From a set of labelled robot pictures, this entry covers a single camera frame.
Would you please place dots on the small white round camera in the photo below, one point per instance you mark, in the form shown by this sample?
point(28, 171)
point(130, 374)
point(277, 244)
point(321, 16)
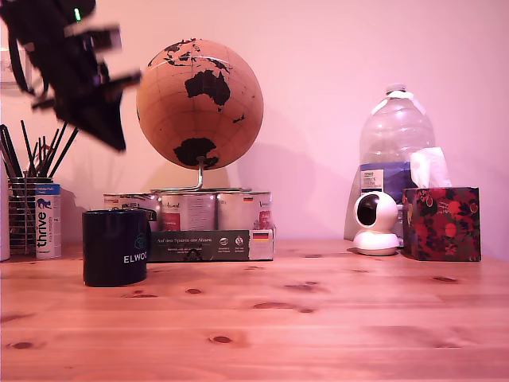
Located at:
point(375, 235)

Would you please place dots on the silver can with flag print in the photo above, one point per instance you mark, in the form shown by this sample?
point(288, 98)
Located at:
point(242, 211)

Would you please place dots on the cardboard can tray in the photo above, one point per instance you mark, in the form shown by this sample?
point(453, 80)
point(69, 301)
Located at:
point(199, 246)

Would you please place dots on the dark blue mug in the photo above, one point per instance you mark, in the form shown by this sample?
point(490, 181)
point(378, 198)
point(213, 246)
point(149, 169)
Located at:
point(111, 246)

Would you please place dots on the floral tissue box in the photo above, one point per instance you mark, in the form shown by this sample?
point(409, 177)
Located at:
point(441, 223)

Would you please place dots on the white wall plate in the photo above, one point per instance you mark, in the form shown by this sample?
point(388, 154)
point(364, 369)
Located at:
point(5, 63)

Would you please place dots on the white tissue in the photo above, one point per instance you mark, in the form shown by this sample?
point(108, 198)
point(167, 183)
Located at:
point(427, 167)

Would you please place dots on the silver pet food can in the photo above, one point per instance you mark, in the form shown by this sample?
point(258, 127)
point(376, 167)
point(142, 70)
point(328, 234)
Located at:
point(131, 201)

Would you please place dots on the thin black stick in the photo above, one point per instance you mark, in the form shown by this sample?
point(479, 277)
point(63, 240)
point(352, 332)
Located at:
point(28, 147)
point(39, 157)
point(11, 151)
point(65, 149)
point(55, 145)

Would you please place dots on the cork globe on metal stand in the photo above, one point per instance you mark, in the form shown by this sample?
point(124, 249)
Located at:
point(199, 107)

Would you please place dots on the silver can with pink label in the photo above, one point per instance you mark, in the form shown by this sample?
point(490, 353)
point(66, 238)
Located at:
point(187, 211)

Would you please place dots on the large clear water bottle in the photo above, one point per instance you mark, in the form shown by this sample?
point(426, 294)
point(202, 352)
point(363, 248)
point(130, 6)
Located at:
point(393, 131)

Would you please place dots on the white thrive treat tube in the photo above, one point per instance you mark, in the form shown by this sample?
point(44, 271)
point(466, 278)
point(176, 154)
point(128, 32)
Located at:
point(47, 223)

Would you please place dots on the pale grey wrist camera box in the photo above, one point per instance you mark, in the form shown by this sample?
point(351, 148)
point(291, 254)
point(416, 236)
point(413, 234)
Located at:
point(114, 40)

